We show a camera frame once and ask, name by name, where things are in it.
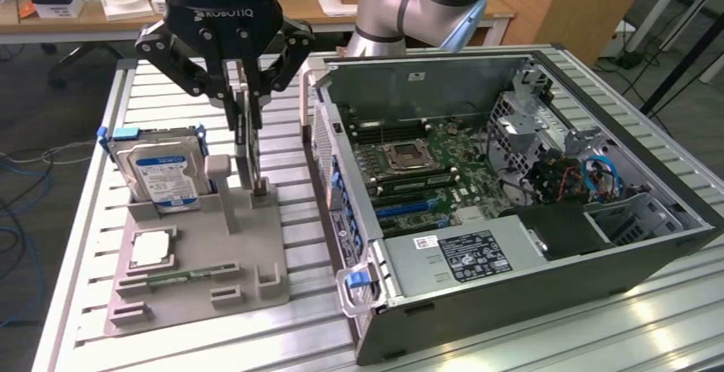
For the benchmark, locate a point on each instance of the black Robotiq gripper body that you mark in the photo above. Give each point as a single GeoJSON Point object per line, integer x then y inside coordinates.
{"type": "Point", "coordinates": [221, 12]}

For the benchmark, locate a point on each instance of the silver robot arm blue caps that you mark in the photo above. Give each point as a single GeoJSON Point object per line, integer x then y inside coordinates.
{"type": "Point", "coordinates": [385, 16]}

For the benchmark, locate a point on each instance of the white paper sheets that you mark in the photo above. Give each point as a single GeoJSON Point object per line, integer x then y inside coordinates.
{"type": "Point", "coordinates": [334, 5]}

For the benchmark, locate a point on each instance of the white square tape holder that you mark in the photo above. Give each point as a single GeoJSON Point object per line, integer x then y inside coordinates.
{"type": "Point", "coordinates": [127, 7]}

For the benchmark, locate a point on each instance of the black chair base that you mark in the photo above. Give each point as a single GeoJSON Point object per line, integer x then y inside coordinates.
{"type": "Point", "coordinates": [74, 56]}

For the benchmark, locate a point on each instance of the white box black lid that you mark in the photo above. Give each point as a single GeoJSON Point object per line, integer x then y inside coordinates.
{"type": "Point", "coordinates": [56, 9]}

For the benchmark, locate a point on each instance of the orange flat box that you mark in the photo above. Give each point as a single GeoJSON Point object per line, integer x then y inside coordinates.
{"type": "Point", "coordinates": [26, 7]}

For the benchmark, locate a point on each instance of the hard disk in blue carrier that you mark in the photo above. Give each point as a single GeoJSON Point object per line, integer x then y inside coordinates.
{"type": "Point", "coordinates": [165, 173]}

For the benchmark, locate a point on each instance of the blue slot retainer clip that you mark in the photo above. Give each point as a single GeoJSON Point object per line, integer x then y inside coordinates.
{"type": "Point", "coordinates": [334, 168]}
{"type": "Point", "coordinates": [356, 245]}
{"type": "Point", "coordinates": [341, 194]}
{"type": "Point", "coordinates": [349, 219]}

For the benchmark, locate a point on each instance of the CPU socket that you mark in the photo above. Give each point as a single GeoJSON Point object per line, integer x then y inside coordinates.
{"type": "Point", "coordinates": [408, 156]}

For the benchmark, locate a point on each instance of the installed green RAM stick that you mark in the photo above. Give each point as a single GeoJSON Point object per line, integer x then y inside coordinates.
{"type": "Point", "coordinates": [418, 181]}

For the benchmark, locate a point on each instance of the green motherboard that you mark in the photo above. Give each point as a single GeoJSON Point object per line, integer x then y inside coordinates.
{"type": "Point", "coordinates": [469, 168]}

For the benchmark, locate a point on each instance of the perforated metal drive cage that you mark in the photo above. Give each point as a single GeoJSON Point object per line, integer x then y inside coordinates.
{"type": "Point", "coordinates": [520, 124]}

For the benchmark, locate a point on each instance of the long blue expansion slot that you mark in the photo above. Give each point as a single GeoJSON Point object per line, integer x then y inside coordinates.
{"type": "Point", "coordinates": [413, 207]}

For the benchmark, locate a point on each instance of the silver CPU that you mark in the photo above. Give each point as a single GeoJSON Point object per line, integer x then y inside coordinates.
{"type": "Point", "coordinates": [151, 249]}

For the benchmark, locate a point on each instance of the short blue expansion slot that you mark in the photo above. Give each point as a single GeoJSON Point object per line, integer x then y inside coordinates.
{"type": "Point", "coordinates": [442, 220]}

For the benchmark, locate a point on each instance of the silver finned chipset heatsink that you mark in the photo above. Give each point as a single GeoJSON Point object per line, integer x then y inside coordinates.
{"type": "Point", "coordinates": [469, 215]}

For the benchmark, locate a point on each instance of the wooden cabinet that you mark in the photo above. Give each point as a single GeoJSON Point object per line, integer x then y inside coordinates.
{"type": "Point", "coordinates": [583, 7]}

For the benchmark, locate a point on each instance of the blue case latch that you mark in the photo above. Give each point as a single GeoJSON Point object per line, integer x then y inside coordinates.
{"type": "Point", "coordinates": [357, 281]}

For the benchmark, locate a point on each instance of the grey power supply unit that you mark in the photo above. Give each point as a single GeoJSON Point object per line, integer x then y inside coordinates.
{"type": "Point", "coordinates": [413, 270]}

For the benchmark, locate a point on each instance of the black power adapter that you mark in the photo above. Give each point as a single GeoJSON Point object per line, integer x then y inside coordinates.
{"type": "Point", "coordinates": [628, 60]}

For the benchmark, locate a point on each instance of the grey plastic parts rack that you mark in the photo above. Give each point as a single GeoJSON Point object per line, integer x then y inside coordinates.
{"type": "Point", "coordinates": [170, 308]}

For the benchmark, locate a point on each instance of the black plastic cover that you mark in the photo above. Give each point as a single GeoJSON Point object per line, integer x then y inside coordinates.
{"type": "Point", "coordinates": [565, 232]}

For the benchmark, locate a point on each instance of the black slanted stand pole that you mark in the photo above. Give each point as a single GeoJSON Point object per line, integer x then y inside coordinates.
{"type": "Point", "coordinates": [680, 56]}

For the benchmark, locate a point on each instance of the grey metal disk bay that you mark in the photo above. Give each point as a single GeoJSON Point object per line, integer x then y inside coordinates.
{"type": "Point", "coordinates": [639, 215]}

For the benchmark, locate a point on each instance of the open black PC case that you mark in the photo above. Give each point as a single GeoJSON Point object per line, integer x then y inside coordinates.
{"type": "Point", "coordinates": [509, 325]}

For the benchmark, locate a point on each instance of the wooden desk white frame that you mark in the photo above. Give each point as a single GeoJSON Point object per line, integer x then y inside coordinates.
{"type": "Point", "coordinates": [334, 22]}
{"type": "Point", "coordinates": [84, 24]}

